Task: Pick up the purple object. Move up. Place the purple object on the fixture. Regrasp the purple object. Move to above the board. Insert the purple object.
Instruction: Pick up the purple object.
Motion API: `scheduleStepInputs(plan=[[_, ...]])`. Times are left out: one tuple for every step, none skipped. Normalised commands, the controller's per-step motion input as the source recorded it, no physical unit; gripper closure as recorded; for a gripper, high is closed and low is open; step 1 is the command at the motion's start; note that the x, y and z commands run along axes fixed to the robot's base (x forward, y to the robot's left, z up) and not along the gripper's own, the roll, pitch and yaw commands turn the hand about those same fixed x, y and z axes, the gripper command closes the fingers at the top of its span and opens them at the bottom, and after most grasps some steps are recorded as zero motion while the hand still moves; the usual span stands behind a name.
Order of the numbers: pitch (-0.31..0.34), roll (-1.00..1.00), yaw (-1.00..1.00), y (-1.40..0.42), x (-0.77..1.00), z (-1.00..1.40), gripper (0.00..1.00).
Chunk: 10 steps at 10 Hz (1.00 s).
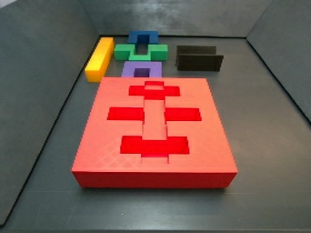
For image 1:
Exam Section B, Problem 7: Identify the black L-shaped fixture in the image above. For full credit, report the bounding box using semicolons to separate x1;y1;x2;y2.
176;46;223;72

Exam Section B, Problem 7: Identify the blue U-shaped block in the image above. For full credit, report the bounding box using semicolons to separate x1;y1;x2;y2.
128;31;159;45

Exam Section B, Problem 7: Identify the yellow long bar block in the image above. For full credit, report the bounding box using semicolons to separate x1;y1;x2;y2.
86;37;115;83

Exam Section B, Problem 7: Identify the purple U-shaped block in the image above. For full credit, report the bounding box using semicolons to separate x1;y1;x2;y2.
122;61;163;77

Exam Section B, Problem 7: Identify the green cross-shaped block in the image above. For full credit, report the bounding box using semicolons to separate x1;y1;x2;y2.
115;44;170;61

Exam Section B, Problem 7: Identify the red board with cutouts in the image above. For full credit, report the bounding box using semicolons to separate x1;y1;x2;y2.
72;77;238;188

